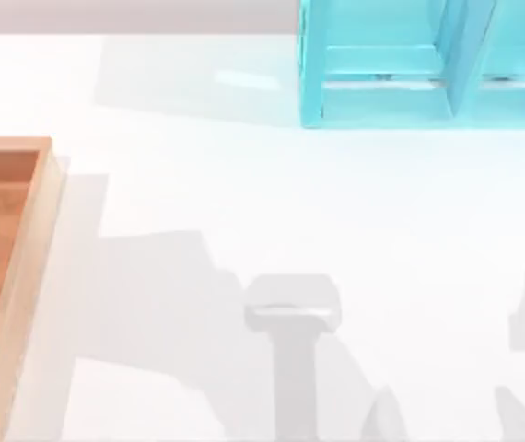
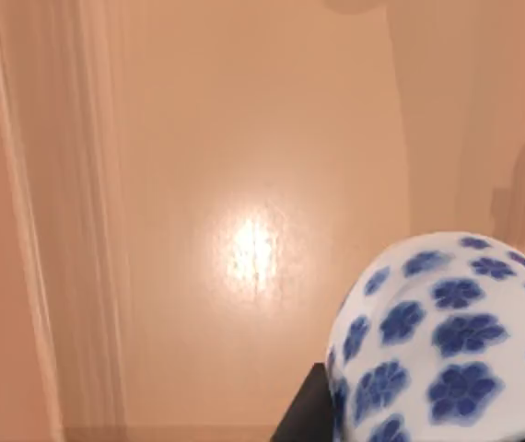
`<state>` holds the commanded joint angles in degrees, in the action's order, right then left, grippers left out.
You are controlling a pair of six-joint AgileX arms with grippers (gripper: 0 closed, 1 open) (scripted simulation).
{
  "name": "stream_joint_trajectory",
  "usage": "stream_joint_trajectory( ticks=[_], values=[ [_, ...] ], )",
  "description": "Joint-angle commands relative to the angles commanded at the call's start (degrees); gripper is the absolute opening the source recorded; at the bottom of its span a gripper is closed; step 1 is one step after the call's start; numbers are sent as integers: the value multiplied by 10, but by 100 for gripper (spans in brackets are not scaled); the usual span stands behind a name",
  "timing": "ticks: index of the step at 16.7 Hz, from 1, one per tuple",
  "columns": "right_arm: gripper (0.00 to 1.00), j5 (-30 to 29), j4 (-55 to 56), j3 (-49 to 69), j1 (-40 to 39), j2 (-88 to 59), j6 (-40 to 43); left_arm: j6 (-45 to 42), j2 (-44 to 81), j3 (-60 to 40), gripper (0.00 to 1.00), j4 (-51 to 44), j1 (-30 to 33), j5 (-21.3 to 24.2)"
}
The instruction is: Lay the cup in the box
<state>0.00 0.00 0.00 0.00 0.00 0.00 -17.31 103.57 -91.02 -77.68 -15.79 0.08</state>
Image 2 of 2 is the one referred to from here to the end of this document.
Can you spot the white cup with blue flowers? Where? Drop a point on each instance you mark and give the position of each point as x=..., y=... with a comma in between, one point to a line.
x=446, y=350

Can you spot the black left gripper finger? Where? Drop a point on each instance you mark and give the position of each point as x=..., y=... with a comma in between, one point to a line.
x=307, y=410

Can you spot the shallow salmon-coloured box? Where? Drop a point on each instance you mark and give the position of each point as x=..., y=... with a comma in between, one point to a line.
x=198, y=184

